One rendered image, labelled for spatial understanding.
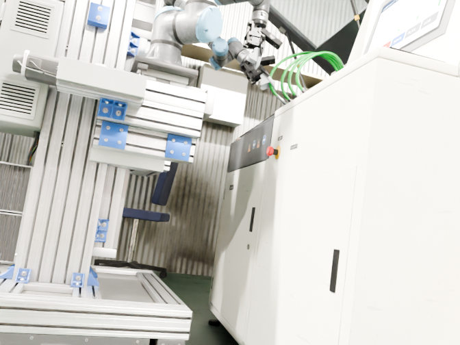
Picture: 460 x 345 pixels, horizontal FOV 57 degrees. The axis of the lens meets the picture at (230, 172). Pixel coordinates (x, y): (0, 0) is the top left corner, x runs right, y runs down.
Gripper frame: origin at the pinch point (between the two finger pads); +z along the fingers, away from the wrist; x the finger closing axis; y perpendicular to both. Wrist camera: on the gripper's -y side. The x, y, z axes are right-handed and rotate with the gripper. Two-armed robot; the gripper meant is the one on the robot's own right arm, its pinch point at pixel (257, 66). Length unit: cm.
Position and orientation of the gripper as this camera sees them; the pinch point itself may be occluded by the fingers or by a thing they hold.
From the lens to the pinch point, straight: 196.0
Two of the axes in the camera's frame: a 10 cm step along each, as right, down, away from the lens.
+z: -1.4, 9.8, -1.1
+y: -9.6, -1.6, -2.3
